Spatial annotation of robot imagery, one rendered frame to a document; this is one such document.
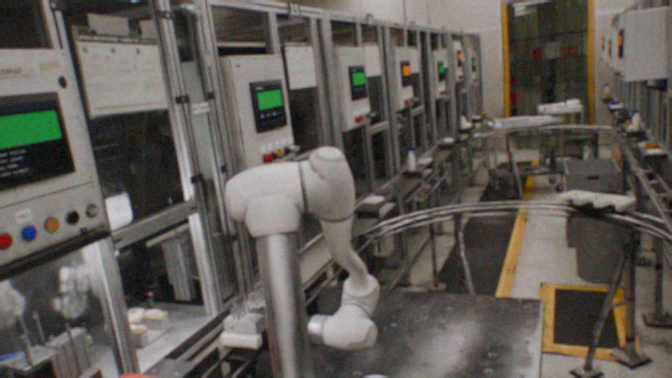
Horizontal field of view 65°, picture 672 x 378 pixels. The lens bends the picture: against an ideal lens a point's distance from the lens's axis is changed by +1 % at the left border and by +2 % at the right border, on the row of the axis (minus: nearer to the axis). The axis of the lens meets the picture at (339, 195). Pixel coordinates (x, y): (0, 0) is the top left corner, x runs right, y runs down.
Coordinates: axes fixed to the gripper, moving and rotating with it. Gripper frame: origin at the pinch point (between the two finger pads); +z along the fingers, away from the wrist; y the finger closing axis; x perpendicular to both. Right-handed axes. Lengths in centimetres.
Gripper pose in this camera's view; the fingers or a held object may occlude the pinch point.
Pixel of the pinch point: (259, 322)
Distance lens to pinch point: 185.6
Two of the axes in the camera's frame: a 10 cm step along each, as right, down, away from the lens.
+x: -3.8, 2.6, -8.9
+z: -9.2, 0.0, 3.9
